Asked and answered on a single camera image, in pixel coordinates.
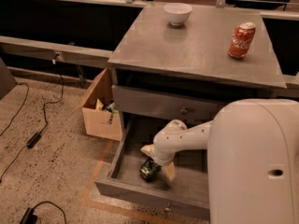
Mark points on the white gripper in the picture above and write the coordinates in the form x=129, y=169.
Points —
x=162, y=157

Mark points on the green crushed soda can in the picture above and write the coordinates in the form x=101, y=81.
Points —
x=149, y=169

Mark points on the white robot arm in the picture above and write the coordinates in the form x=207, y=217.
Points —
x=251, y=145

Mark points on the open grey middle drawer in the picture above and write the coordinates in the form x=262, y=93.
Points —
x=186, y=195

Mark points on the closed grey top drawer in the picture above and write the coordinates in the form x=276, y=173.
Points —
x=164, y=105

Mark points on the grey drawer cabinet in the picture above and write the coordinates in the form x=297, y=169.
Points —
x=190, y=87

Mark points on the red cola can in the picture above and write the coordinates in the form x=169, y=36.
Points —
x=241, y=39

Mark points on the cardboard box with items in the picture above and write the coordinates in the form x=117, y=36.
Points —
x=99, y=122

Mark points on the black adapter at bottom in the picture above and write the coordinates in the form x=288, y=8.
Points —
x=29, y=217

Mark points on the white ceramic bowl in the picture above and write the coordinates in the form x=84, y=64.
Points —
x=177, y=13

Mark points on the grey metal railing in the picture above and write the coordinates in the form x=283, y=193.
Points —
x=62, y=50

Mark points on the black power adapter with cable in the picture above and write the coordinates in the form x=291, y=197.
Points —
x=29, y=120

